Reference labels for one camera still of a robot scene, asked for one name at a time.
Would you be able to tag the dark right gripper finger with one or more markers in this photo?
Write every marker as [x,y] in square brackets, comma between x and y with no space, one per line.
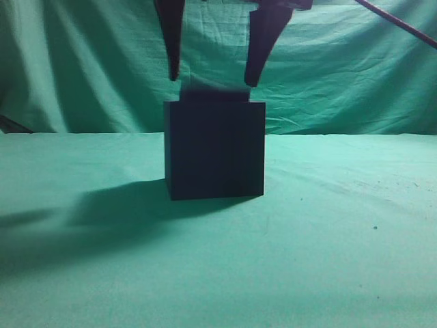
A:
[170,14]

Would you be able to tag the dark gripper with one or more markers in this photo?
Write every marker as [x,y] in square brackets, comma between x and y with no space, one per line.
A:
[266,24]

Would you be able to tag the purple cube block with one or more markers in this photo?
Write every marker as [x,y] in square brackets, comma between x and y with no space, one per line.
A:
[213,94]

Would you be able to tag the dark cube groove box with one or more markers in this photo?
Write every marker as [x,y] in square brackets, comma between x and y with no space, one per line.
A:
[214,149]

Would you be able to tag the green backdrop cloth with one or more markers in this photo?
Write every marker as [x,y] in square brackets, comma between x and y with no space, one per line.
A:
[101,67]

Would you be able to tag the green table cloth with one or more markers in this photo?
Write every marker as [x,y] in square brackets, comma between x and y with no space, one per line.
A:
[344,236]

